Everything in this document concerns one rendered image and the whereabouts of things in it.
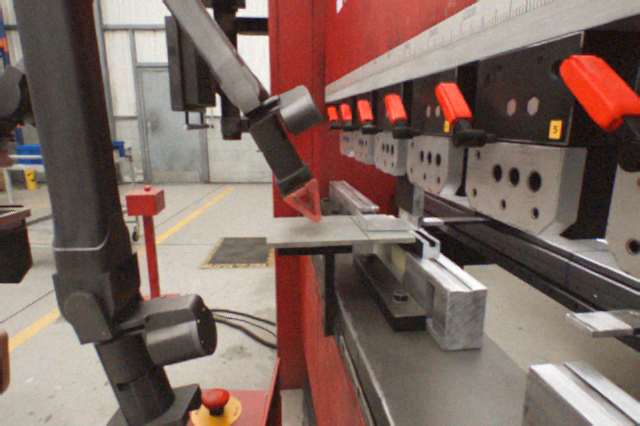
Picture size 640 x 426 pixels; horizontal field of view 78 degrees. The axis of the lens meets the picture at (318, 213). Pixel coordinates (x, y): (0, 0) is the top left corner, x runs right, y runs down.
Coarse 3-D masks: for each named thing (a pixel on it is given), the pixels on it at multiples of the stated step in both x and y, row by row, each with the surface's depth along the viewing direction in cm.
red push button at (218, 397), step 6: (210, 390) 59; (216, 390) 59; (222, 390) 59; (204, 396) 58; (210, 396) 58; (216, 396) 58; (222, 396) 58; (228, 396) 59; (204, 402) 57; (210, 402) 57; (216, 402) 57; (222, 402) 57; (210, 408) 57; (216, 408) 57; (222, 408) 58; (210, 414) 58; (216, 414) 58
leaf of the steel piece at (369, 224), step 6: (360, 216) 78; (360, 222) 78; (366, 222) 73; (372, 222) 79; (378, 222) 79; (384, 222) 79; (390, 222) 79; (396, 222) 79; (402, 222) 80; (408, 222) 79; (366, 228) 74; (372, 228) 75; (378, 228) 75; (384, 228) 75; (390, 228) 75; (396, 228) 75; (402, 228) 75; (408, 228) 75; (414, 228) 76
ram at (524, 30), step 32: (352, 0) 104; (384, 0) 77; (416, 0) 61; (448, 0) 51; (576, 0) 30; (608, 0) 27; (352, 32) 105; (384, 32) 77; (416, 32) 61; (480, 32) 44; (512, 32) 38; (544, 32) 34; (576, 32) 30; (352, 64) 106; (416, 64) 62; (448, 64) 51
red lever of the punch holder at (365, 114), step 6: (360, 102) 83; (366, 102) 83; (360, 108) 82; (366, 108) 82; (360, 114) 82; (366, 114) 81; (366, 120) 80; (372, 120) 81; (366, 126) 79; (372, 126) 79; (366, 132) 79; (372, 132) 79
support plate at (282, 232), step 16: (272, 224) 79; (288, 224) 79; (304, 224) 79; (320, 224) 79; (336, 224) 79; (352, 224) 79; (272, 240) 69; (288, 240) 69; (304, 240) 69; (320, 240) 69; (336, 240) 69; (352, 240) 69; (368, 240) 69; (384, 240) 70; (400, 240) 70
